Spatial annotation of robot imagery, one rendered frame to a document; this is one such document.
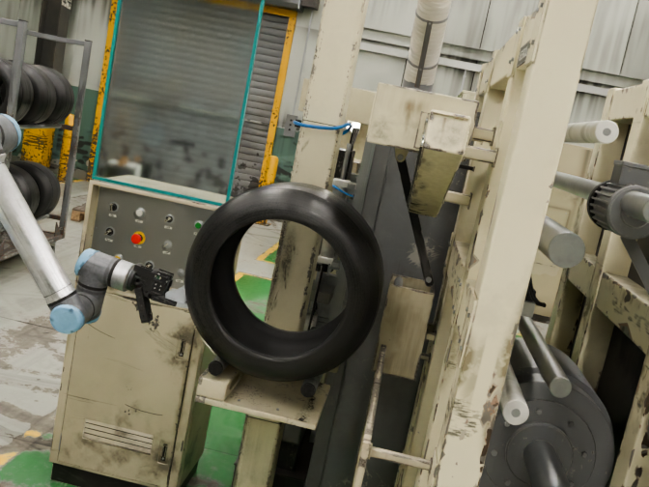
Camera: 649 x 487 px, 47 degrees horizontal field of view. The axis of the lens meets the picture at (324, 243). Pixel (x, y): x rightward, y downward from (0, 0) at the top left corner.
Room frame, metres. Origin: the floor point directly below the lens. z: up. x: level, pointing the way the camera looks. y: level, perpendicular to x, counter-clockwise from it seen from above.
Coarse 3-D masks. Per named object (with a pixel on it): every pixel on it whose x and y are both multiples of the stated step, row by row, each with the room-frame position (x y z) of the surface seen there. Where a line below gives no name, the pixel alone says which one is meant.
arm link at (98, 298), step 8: (80, 288) 2.22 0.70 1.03; (88, 288) 2.21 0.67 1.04; (96, 288) 2.22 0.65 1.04; (104, 288) 2.24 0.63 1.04; (88, 296) 2.19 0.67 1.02; (96, 296) 2.22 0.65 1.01; (104, 296) 2.26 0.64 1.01; (96, 304) 2.20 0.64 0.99; (96, 312) 2.21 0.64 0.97; (96, 320) 2.25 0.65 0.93
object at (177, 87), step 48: (144, 0) 2.90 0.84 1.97; (192, 0) 2.89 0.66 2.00; (240, 0) 2.87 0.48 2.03; (144, 48) 2.90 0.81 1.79; (192, 48) 2.88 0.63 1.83; (240, 48) 2.87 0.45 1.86; (144, 96) 2.90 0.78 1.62; (192, 96) 2.88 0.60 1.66; (240, 96) 2.86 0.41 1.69; (144, 144) 2.90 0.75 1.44; (192, 144) 2.88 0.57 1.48; (192, 192) 2.87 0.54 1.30
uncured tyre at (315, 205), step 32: (256, 192) 2.12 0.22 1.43; (288, 192) 2.11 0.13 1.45; (320, 192) 2.16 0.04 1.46; (224, 224) 2.10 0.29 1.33; (320, 224) 2.07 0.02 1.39; (352, 224) 2.09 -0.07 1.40; (192, 256) 2.12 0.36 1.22; (224, 256) 2.37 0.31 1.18; (352, 256) 2.06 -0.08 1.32; (192, 288) 2.10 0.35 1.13; (224, 288) 2.37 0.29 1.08; (352, 288) 2.05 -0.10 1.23; (192, 320) 2.14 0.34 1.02; (224, 320) 2.33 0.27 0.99; (256, 320) 2.36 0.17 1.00; (352, 320) 2.05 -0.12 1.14; (224, 352) 2.09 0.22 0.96; (256, 352) 2.09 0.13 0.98; (288, 352) 2.33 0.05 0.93; (320, 352) 2.06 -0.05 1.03; (352, 352) 2.09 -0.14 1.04
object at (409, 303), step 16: (400, 288) 2.37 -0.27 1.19; (416, 288) 2.55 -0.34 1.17; (432, 288) 2.45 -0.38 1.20; (400, 304) 2.37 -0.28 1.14; (416, 304) 2.36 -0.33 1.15; (432, 304) 2.36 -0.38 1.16; (384, 320) 2.37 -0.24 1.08; (400, 320) 2.37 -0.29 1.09; (416, 320) 2.36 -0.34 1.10; (384, 336) 2.37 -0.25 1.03; (400, 336) 2.37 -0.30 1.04; (416, 336) 2.36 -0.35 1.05; (400, 352) 2.36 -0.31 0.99; (416, 352) 2.36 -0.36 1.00; (384, 368) 2.37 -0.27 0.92; (400, 368) 2.36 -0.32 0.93; (416, 368) 2.36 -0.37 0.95
